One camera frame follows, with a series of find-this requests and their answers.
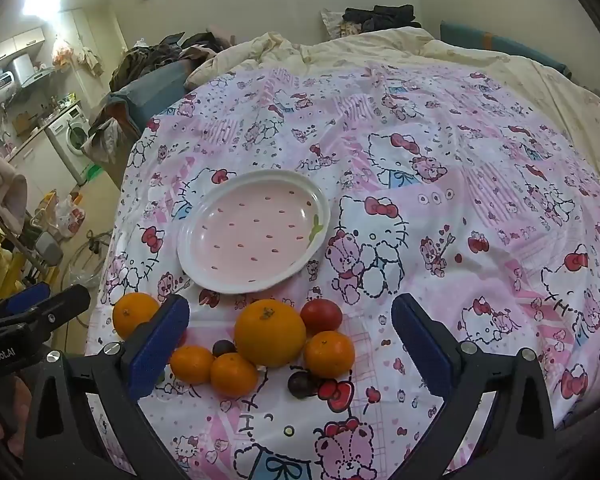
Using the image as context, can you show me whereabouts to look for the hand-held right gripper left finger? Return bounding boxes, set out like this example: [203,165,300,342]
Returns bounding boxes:
[22,294,191,480]

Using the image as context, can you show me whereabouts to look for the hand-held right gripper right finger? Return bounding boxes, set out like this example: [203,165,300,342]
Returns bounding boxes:
[391,294,556,480]

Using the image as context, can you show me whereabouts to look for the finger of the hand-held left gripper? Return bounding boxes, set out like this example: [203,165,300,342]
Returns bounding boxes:
[0,282,52,317]
[5,285,92,336]

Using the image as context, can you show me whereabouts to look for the mandarin orange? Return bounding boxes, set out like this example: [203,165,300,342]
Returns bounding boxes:
[303,330,356,380]
[169,345,215,386]
[210,352,259,399]

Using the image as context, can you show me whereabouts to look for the medium orange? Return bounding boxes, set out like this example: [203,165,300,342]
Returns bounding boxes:
[112,292,161,341]

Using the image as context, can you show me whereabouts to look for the red tomato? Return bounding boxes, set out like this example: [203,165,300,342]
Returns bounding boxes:
[300,298,344,333]

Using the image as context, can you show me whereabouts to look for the large orange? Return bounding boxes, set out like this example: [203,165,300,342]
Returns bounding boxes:
[234,299,307,368]

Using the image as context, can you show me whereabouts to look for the white plate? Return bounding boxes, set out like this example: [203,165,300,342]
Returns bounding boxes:
[177,169,331,294]

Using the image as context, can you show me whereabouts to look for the person's left hand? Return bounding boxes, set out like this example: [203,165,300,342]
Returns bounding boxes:
[0,375,33,461]

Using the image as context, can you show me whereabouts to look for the yellow rack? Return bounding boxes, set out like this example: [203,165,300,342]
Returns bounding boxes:
[0,227,61,293]

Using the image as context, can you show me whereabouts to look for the plastic bag with red items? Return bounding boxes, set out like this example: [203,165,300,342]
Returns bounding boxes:
[54,194,87,240]

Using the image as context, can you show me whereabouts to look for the pink towel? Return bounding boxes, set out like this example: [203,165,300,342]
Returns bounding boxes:
[0,150,29,233]

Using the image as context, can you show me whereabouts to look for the white washing machine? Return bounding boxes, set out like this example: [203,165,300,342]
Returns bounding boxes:
[46,106,95,187]

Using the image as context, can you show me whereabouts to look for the pink printed bed sheet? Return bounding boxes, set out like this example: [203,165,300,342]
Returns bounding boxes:
[85,57,600,480]

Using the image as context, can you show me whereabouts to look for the range hood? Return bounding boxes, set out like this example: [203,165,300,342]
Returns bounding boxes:
[11,54,53,90]

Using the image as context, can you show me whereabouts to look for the blue sofa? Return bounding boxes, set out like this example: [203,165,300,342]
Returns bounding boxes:
[89,60,193,165]

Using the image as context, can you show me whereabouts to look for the hanging plastic bag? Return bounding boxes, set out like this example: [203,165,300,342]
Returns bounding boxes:
[51,36,77,67]

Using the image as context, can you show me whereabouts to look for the heap of mixed clothes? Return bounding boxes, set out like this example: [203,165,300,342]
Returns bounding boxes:
[109,32,223,92]

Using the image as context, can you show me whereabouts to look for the cream quilt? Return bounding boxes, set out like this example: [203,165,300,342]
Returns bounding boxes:
[184,27,600,196]

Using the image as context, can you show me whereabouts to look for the blue pillow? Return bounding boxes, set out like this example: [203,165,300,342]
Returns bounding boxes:
[439,20,572,78]

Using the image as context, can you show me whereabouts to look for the pile of dark clothes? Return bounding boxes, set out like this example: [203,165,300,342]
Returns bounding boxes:
[342,4,422,32]

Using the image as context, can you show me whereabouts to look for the patterned pillow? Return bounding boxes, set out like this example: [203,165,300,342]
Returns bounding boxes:
[321,9,352,40]

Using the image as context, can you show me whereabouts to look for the coiled hose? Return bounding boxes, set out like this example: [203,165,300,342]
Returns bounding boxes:
[60,230,113,291]

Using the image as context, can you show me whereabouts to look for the cream wall cabinets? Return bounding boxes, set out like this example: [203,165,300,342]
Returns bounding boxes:
[0,26,47,70]

